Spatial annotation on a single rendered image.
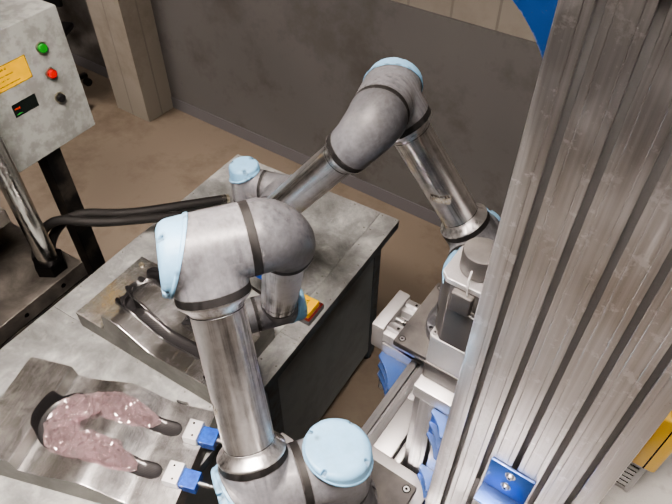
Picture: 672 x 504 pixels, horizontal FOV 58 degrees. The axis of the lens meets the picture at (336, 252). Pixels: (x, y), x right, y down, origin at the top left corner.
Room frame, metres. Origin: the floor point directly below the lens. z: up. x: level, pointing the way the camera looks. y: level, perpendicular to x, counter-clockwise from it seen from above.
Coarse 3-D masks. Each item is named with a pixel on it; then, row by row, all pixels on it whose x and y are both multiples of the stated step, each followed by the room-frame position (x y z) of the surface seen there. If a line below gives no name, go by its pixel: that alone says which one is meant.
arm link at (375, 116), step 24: (360, 96) 0.99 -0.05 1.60; (384, 96) 0.98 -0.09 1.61; (360, 120) 0.94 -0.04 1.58; (384, 120) 0.94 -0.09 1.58; (336, 144) 0.93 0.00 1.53; (360, 144) 0.92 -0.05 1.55; (384, 144) 0.93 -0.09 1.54; (312, 168) 0.96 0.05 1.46; (336, 168) 0.93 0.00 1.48; (360, 168) 0.92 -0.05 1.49; (288, 192) 0.97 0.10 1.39; (312, 192) 0.95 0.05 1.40
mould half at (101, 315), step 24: (144, 264) 1.26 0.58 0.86; (120, 288) 1.16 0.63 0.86; (144, 288) 1.09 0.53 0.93; (96, 312) 1.07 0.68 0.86; (120, 312) 1.01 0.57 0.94; (168, 312) 1.04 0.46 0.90; (120, 336) 0.97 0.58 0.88; (144, 336) 0.96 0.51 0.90; (192, 336) 0.97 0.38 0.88; (264, 336) 0.99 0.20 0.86; (144, 360) 0.94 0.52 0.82; (168, 360) 0.89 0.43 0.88; (192, 360) 0.89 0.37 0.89; (192, 384) 0.84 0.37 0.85
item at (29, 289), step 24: (0, 240) 1.43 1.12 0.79; (24, 240) 1.43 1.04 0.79; (0, 264) 1.33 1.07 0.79; (24, 264) 1.33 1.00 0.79; (72, 264) 1.33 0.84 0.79; (0, 288) 1.22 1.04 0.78; (24, 288) 1.22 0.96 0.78; (48, 288) 1.22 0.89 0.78; (0, 312) 1.13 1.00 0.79; (24, 312) 1.14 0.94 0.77; (0, 336) 1.06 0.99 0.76
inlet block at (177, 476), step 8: (176, 464) 0.61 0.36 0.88; (184, 464) 0.61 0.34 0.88; (168, 472) 0.60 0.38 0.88; (176, 472) 0.60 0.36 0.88; (184, 472) 0.60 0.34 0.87; (192, 472) 0.60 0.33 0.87; (200, 472) 0.60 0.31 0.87; (168, 480) 0.58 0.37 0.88; (176, 480) 0.58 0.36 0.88; (184, 480) 0.58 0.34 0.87; (192, 480) 0.58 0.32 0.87; (200, 480) 0.59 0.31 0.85; (176, 488) 0.57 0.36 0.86; (184, 488) 0.57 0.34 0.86; (192, 488) 0.56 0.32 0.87; (208, 488) 0.57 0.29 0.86
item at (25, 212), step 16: (0, 144) 1.30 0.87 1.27; (0, 160) 1.29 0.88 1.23; (0, 176) 1.28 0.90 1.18; (16, 176) 1.30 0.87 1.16; (16, 192) 1.29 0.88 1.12; (16, 208) 1.28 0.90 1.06; (32, 208) 1.31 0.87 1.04; (32, 224) 1.29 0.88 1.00; (32, 240) 1.28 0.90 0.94; (48, 240) 1.31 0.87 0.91; (48, 256) 1.29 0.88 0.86; (48, 272) 1.27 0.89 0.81
